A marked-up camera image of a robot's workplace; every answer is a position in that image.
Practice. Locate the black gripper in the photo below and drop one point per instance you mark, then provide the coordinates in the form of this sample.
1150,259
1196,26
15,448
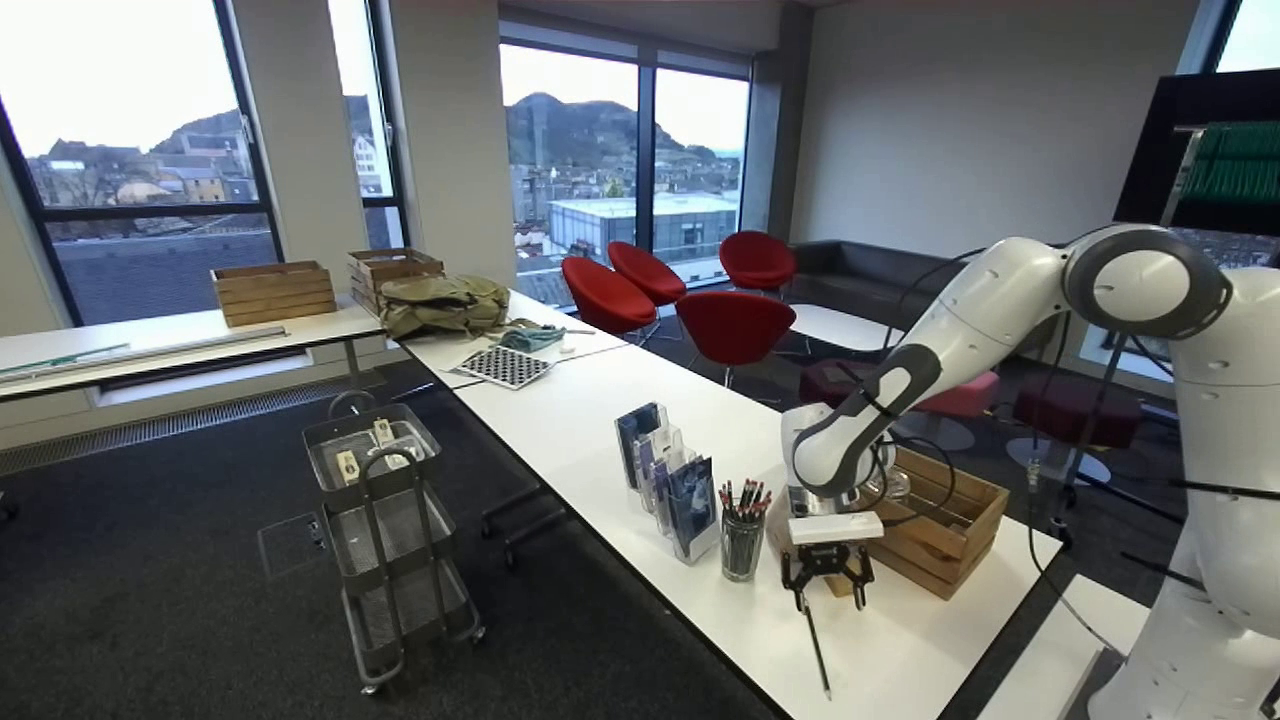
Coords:
825,561

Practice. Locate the dark green pencil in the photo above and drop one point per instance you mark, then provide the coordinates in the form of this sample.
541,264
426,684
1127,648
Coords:
818,653

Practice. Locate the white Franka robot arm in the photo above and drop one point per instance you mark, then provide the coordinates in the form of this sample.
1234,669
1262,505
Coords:
1203,403

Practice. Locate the black mesh pencil holder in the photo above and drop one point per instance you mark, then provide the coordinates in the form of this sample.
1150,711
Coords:
740,550

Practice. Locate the pencil with red eraser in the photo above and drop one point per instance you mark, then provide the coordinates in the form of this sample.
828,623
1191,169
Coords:
765,503
755,503
726,503

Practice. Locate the brown paper bag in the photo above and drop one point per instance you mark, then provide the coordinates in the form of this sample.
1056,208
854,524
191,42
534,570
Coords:
838,581

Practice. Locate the wooden slat crate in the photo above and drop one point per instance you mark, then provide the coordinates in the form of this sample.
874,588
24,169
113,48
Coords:
952,532

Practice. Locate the blue patterned box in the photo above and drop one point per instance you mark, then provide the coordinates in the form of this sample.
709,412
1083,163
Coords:
690,505

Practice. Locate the maroon round ottoman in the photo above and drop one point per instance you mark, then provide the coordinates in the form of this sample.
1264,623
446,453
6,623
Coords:
825,385
1073,412

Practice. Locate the white printed brochure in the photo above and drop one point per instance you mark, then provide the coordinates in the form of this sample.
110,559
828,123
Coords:
663,460

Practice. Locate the pink round ottoman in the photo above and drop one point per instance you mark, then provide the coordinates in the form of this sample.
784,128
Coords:
965,397

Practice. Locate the white coffee table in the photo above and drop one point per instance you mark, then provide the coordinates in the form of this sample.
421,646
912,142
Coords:
842,327

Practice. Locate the red lounge chair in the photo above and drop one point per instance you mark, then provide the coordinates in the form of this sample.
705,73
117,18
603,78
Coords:
758,261
651,270
733,327
603,298

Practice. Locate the dark grey sofa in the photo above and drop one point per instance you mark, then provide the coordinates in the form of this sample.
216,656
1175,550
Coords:
854,273

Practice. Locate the teal fabric item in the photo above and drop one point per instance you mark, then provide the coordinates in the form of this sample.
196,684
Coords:
528,339

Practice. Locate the weathered wooden box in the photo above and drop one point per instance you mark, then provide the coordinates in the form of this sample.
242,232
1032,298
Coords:
394,264

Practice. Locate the black monitor screen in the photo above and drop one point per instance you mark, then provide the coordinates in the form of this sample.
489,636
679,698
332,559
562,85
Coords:
1146,145

